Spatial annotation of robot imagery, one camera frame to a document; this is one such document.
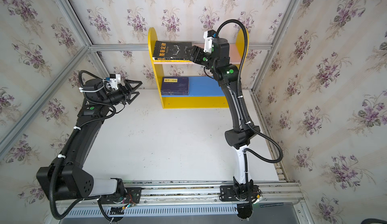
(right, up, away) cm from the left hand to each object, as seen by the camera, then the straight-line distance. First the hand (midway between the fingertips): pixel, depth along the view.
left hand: (139, 85), depth 71 cm
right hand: (+24, +16, -2) cm, 29 cm away
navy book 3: (+14, -3, +27) cm, 30 cm away
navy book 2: (+14, -2, +25) cm, 29 cm away
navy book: (+14, -1, +25) cm, 28 cm away
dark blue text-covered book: (+13, +5, +30) cm, 33 cm away
